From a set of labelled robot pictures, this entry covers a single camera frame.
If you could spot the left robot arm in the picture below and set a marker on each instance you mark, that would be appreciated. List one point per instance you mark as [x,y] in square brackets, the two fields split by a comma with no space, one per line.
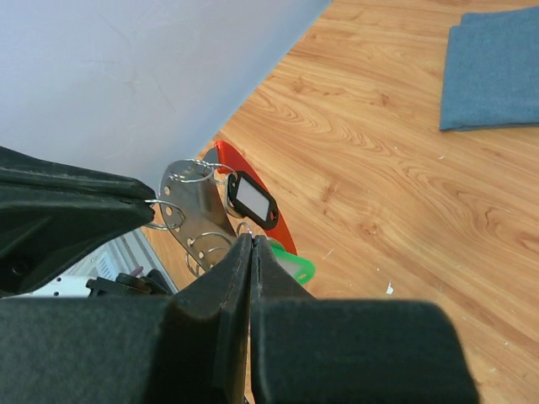
[124,254]

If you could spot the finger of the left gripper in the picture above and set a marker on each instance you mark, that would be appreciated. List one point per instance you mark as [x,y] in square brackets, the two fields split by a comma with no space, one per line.
[46,231]
[25,179]

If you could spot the metal key organizer red handle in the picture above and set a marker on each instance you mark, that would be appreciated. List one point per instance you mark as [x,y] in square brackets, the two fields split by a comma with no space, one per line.
[192,200]

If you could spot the folded blue cloth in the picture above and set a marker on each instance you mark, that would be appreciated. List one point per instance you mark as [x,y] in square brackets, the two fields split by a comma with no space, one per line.
[491,72]

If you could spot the key with black tag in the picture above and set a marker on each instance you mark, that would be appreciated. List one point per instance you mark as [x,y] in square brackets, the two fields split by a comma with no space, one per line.
[247,198]

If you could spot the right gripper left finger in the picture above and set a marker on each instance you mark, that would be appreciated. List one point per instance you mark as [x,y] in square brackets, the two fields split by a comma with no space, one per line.
[185,348]

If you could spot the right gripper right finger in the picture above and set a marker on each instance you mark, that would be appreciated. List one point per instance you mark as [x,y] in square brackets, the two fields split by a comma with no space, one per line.
[309,350]

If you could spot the key with green tag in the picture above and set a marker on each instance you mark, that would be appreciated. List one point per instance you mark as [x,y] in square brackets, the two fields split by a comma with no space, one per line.
[301,269]

